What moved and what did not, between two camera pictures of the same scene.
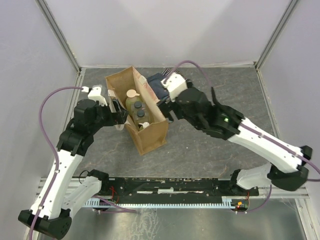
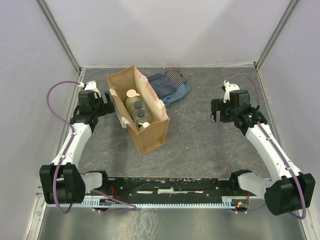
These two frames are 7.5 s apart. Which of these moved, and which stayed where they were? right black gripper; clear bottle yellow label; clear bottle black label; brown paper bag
Moved: right black gripper
Stayed: brown paper bag; clear bottle black label; clear bottle yellow label
